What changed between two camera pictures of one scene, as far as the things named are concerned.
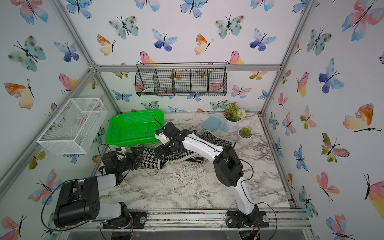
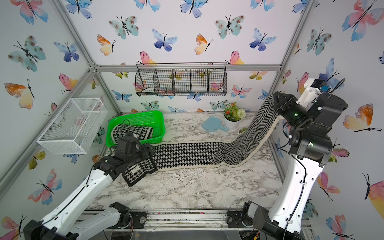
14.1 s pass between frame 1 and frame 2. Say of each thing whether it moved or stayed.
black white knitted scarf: moved
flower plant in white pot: stayed
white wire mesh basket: stayed
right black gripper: moved
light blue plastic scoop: stayed
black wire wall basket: stayed
